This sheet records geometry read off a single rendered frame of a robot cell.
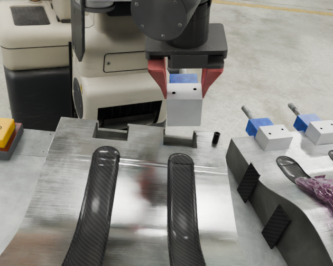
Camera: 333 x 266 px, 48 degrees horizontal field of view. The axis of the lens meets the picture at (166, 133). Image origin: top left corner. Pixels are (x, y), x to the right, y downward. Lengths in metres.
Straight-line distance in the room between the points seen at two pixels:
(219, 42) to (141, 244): 0.26
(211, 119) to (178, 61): 1.76
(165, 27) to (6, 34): 0.77
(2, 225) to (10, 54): 0.62
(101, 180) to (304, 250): 0.29
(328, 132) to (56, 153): 0.47
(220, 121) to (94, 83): 1.44
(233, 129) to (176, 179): 1.66
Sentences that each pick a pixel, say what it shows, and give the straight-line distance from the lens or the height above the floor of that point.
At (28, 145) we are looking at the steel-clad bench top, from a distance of 0.70.
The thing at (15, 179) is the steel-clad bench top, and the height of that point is 0.80.
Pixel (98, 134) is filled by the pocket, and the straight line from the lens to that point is 0.61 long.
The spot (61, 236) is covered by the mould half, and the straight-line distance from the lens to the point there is 0.45.
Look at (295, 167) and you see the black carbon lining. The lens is 0.66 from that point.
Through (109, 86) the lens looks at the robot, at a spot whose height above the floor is 0.80.
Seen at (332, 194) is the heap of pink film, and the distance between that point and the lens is 0.56.
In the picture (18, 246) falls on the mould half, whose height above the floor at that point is 0.90.
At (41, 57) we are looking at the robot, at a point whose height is 0.73.
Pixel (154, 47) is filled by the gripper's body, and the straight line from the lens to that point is 0.47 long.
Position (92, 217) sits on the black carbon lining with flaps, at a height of 0.88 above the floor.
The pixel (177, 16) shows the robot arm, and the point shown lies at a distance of 0.36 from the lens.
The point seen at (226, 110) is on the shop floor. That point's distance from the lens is 2.33.
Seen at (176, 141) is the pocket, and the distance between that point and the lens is 0.61.
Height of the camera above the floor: 1.25
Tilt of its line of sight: 38 degrees down
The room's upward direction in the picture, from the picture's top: 9 degrees clockwise
